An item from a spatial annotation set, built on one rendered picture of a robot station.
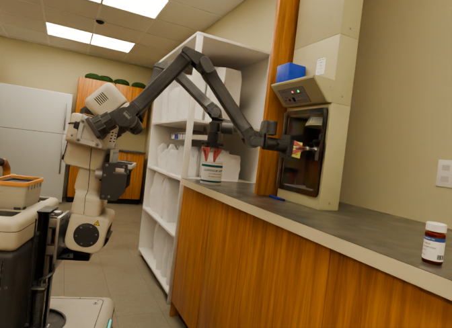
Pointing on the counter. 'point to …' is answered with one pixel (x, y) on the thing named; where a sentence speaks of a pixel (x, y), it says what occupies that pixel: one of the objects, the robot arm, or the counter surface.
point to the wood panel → (283, 9)
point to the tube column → (328, 15)
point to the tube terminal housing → (348, 60)
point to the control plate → (294, 95)
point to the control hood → (322, 87)
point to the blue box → (289, 72)
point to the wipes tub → (211, 172)
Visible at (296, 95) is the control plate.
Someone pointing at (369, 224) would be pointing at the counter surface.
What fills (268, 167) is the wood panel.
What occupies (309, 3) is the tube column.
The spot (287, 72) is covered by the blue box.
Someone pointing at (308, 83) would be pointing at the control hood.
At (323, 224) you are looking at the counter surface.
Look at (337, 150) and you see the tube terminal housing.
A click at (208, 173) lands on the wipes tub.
